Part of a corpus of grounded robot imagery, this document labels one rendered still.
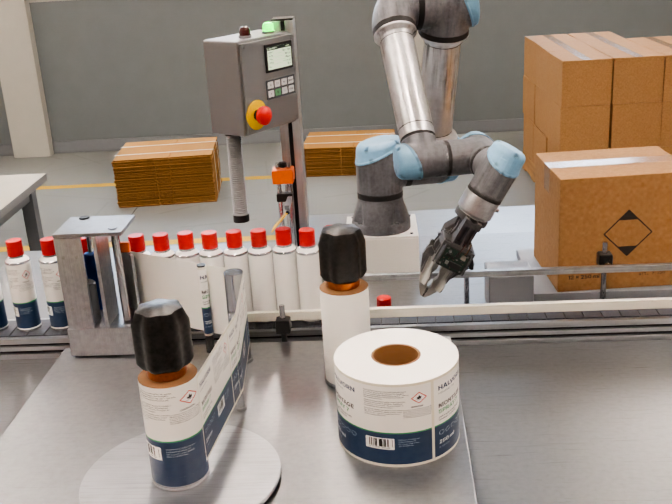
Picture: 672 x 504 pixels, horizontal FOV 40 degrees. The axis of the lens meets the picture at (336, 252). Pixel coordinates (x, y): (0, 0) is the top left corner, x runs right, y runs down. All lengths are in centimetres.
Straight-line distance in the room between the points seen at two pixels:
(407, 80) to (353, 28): 533
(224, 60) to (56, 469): 83
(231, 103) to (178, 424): 73
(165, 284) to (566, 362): 82
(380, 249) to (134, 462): 100
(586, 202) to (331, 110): 540
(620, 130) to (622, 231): 317
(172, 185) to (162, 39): 178
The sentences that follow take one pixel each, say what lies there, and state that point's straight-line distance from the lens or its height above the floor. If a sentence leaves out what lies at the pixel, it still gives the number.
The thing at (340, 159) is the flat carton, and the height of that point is 12.
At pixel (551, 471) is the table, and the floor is 83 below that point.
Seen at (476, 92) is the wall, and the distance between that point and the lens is 740.
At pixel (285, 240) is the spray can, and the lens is 191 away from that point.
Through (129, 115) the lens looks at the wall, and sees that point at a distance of 763.
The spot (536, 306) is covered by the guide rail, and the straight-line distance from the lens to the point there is 194.
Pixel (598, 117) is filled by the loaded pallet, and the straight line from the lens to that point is 525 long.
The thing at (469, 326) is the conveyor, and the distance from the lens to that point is 193.
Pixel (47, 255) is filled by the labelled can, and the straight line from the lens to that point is 203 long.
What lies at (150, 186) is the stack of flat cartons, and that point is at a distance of 602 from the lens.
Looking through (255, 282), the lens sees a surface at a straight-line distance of 194.
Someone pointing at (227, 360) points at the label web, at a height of 101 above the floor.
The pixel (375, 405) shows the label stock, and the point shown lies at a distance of 142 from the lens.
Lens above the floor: 169
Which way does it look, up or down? 20 degrees down
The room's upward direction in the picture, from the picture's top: 4 degrees counter-clockwise
